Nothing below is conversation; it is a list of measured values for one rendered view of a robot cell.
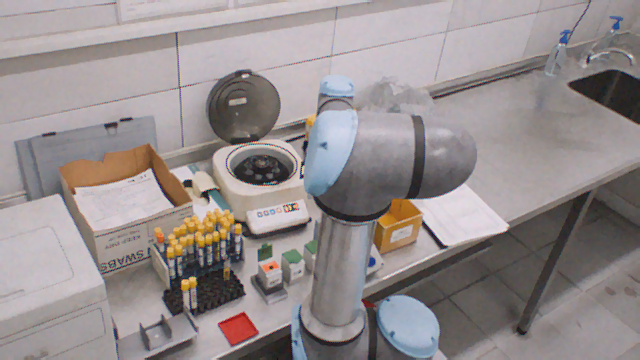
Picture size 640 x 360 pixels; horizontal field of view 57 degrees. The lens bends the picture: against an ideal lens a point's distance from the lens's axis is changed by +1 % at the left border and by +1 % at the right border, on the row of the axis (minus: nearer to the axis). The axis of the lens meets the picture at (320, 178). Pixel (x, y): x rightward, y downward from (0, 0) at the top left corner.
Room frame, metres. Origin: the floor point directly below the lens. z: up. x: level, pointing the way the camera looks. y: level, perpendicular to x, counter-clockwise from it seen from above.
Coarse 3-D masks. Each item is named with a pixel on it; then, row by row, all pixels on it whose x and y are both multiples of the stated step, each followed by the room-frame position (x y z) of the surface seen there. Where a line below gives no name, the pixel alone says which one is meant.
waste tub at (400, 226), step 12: (396, 204) 1.28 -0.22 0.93; (408, 204) 1.25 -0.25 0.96; (384, 216) 1.28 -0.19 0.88; (396, 216) 1.27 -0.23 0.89; (408, 216) 1.24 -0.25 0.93; (420, 216) 1.19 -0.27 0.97; (384, 228) 1.12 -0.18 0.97; (396, 228) 1.15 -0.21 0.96; (408, 228) 1.17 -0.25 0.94; (384, 240) 1.13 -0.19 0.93; (396, 240) 1.15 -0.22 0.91; (408, 240) 1.18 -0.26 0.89; (384, 252) 1.13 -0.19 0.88
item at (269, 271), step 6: (270, 258) 0.99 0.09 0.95; (264, 264) 0.97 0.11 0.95; (270, 264) 0.97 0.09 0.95; (276, 264) 0.97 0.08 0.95; (258, 270) 0.97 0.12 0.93; (264, 270) 0.95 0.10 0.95; (270, 270) 0.95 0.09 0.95; (276, 270) 0.96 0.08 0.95; (264, 276) 0.94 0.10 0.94; (270, 276) 0.94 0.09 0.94; (276, 276) 0.95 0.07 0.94; (264, 282) 0.94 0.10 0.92; (270, 282) 0.94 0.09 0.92; (276, 282) 0.95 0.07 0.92
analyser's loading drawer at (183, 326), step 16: (160, 320) 0.79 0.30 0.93; (176, 320) 0.81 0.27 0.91; (192, 320) 0.80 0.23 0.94; (128, 336) 0.75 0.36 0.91; (144, 336) 0.74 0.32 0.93; (160, 336) 0.76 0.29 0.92; (176, 336) 0.77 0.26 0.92; (192, 336) 0.77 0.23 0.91; (128, 352) 0.71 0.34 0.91; (144, 352) 0.72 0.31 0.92
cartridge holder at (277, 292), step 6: (252, 276) 0.98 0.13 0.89; (258, 276) 0.96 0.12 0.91; (258, 282) 0.96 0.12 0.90; (282, 282) 0.96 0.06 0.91; (258, 288) 0.95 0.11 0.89; (264, 288) 0.93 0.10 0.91; (270, 288) 0.93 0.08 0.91; (276, 288) 0.95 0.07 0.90; (282, 288) 0.96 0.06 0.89; (264, 294) 0.93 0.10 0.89; (270, 294) 0.93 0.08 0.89; (276, 294) 0.94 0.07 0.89; (282, 294) 0.94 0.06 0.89; (264, 300) 0.92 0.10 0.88; (270, 300) 0.92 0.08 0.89; (276, 300) 0.93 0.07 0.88
